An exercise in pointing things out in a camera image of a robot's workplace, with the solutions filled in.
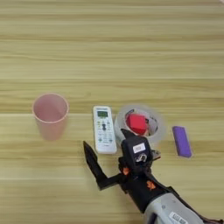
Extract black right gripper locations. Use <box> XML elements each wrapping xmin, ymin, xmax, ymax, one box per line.
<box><xmin>82</xmin><ymin>128</ymin><xmax>177</xmax><ymax>214</ymax></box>

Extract white remote control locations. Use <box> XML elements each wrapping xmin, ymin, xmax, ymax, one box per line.
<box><xmin>92</xmin><ymin>105</ymin><xmax>118</xmax><ymax>155</ymax></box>

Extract clear packing tape roll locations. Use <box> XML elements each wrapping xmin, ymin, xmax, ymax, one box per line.
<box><xmin>114</xmin><ymin>103</ymin><xmax>167</xmax><ymax>149</ymax></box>

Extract purple rectangular block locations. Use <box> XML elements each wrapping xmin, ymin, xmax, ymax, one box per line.
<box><xmin>171</xmin><ymin>125</ymin><xmax>193</xmax><ymax>159</ymax></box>

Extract red block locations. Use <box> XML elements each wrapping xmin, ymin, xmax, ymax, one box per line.
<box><xmin>125</xmin><ymin>113</ymin><xmax>150</xmax><ymax>136</ymax></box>

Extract pink plastic cup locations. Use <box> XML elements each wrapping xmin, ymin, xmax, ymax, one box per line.
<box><xmin>31</xmin><ymin>93</ymin><xmax>70</xmax><ymax>142</ymax></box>

